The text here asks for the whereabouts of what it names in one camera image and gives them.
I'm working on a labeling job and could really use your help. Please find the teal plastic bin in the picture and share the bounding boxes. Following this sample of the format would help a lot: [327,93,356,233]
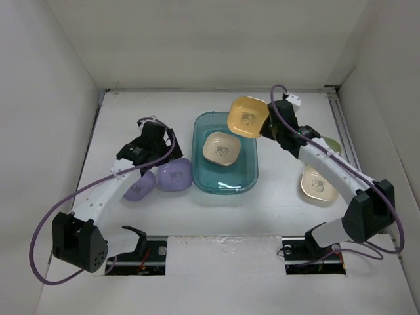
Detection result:
[192,112,259,195]

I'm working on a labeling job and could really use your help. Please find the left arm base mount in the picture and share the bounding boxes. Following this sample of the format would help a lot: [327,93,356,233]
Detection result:
[105,237,167,276]

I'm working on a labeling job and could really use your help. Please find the green square plate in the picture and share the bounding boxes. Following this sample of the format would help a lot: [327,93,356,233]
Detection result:
[322,136,343,155]

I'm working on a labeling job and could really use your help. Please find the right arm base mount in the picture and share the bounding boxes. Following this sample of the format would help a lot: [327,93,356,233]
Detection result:
[277,236,346,276]

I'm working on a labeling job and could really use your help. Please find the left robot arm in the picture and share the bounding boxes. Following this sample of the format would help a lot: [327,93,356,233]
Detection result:
[52,121,183,273]

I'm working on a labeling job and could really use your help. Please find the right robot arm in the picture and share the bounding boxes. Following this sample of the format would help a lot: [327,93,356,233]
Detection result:
[261,100,401,259]

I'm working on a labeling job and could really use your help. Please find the purple plate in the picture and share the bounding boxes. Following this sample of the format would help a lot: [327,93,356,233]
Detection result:
[123,171,156,202]
[156,157,193,192]

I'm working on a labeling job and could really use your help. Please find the yellow plate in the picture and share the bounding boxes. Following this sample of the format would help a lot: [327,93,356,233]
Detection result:
[227,96,269,138]

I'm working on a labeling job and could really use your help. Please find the cream plate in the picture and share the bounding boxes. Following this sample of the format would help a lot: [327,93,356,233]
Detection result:
[298,165,338,207]
[202,131,242,167]

